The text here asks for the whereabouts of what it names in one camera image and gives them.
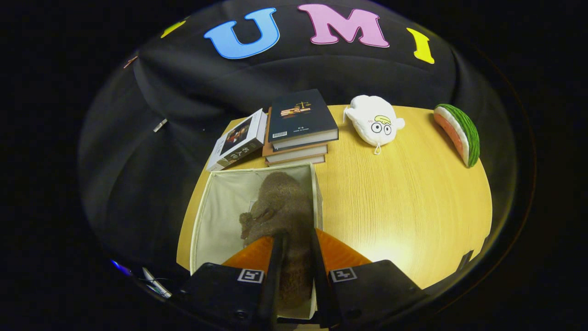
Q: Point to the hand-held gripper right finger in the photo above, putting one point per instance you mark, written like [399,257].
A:
[372,287]

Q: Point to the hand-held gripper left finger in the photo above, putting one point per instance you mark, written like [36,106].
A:
[220,289]

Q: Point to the grey fabric storage box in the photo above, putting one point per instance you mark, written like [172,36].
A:
[220,216]

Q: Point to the white-edged screen device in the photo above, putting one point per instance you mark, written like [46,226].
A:
[156,282]

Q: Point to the black backdrop cloth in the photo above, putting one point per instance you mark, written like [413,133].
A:
[138,184]

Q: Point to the brown hardcover book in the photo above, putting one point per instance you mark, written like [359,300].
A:
[298,151]
[298,161]

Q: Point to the white portrait cover book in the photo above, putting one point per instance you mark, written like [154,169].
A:
[236,138]

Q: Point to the white plush toy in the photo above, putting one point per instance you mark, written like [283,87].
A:
[372,119]

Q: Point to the white clip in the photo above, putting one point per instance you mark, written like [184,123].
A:
[160,125]

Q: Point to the watermelon slice plush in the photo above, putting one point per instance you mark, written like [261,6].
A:
[461,133]

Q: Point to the dark blue book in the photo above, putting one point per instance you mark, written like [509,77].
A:
[301,112]

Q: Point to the pink clip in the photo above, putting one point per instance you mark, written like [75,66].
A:
[130,61]

